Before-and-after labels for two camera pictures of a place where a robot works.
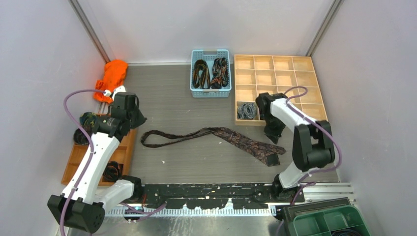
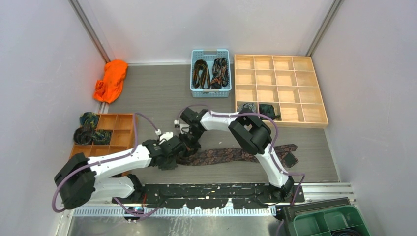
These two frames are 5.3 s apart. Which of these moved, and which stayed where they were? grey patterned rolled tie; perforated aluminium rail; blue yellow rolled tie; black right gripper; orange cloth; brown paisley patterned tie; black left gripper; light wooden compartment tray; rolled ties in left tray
Moved: brown paisley patterned tie; black right gripper; black left gripper
Stayed: grey patterned rolled tie; blue yellow rolled tie; orange cloth; perforated aluminium rail; rolled ties in left tray; light wooden compartment tray
